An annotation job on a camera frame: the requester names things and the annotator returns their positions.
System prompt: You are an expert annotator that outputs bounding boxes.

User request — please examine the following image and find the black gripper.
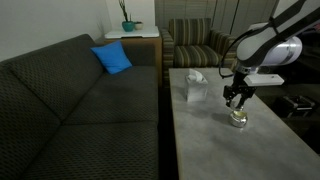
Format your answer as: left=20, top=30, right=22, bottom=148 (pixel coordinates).
left=222, top=71, right=258, bottom=111

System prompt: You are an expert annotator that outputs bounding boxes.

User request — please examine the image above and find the clear glass bowl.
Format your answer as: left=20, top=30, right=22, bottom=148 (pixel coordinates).
left=229, top=103, right=244, bottom=112

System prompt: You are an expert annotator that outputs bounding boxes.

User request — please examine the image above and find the silver jar bottle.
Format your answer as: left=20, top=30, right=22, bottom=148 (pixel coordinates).
left=228, top=109, right=249, bottom=129

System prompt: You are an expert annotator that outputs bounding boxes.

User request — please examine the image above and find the grey tissue box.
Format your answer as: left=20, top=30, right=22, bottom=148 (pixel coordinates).
left=184, top=69, right=209, bottom=103

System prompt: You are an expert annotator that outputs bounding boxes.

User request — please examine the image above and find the striped armchair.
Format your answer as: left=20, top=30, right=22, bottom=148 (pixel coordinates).
left=159, top=17, right=240, bottom=88

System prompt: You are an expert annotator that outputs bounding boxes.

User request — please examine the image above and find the wooden side table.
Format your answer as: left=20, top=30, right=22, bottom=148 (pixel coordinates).
left=103, top=35, right=163, bottom=88

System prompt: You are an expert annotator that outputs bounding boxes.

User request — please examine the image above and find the white tray board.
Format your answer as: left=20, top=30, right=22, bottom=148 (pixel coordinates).
left=104, top=25, right=160, bottom=40

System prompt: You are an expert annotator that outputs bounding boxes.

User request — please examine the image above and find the blue pillow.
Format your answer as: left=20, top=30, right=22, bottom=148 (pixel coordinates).
left=90, top=40, right=133, bottom=75

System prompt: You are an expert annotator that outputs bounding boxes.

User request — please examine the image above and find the teal pot with plant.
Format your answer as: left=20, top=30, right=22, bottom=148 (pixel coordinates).
left=118, top=0, right=135, bottom=33

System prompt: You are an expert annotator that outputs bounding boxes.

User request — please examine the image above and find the dark grey patterned sofa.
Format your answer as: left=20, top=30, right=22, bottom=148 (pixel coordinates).
left=0, top=33, right=160, bottom=180

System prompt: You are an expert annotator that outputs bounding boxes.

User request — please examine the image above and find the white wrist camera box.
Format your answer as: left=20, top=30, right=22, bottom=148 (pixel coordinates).
left=242, top=73, right=285, bottom=87

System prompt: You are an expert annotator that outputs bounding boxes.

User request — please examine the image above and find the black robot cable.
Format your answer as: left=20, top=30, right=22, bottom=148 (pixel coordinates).
left=218, top=29, right=254, bottom=80

